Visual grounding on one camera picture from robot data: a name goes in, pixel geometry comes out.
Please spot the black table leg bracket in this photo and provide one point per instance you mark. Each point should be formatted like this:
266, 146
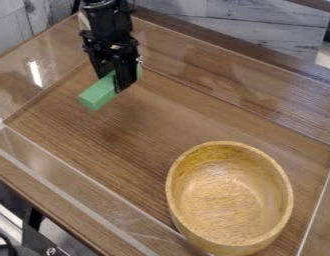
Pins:
33, 239

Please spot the clear acrylic tray walls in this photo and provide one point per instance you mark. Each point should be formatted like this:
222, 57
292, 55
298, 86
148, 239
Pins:
91, 167

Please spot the clear acrylic corner bracket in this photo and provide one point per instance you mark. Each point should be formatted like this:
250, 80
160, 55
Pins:
83, 21

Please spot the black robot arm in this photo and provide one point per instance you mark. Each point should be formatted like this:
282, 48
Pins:
105, 10

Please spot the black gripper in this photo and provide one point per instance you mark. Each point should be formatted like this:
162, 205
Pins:
112, 49

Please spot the green rectangular block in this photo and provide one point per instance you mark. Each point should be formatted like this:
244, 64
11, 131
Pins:
103, 91

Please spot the brown wooden bowl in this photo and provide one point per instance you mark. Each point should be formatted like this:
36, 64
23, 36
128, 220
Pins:
230, 198

